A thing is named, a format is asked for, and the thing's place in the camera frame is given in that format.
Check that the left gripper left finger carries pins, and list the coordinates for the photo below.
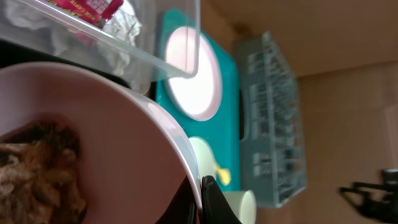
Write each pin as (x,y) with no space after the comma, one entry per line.
(182,209)

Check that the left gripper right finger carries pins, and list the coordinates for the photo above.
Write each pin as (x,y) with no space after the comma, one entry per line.
(216,209)

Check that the white cup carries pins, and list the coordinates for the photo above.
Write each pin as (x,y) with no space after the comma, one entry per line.
(243,205)

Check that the white bowl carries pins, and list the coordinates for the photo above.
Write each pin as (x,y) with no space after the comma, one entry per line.
(204,156)

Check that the pink bowl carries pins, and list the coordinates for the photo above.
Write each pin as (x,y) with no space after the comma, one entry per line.
(134,155)

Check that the brown food scrap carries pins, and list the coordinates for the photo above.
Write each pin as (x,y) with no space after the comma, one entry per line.
(39,175)

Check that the red snack wrapper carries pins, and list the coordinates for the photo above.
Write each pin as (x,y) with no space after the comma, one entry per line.
(96,12)

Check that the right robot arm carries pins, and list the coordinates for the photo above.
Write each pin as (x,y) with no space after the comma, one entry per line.
(383,210)

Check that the grey dishwasher rack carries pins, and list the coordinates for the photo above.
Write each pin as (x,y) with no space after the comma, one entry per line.
(272,152)

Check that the teal serving tray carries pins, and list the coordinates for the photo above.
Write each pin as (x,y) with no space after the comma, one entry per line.
(222,130)

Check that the large white plate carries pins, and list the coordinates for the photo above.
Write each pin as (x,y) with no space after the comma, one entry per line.
(198,97)

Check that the clear plastic bin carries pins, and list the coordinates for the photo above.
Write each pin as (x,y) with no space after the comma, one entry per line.
(131,45)

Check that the black tray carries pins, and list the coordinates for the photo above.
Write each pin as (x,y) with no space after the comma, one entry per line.
(12,54)

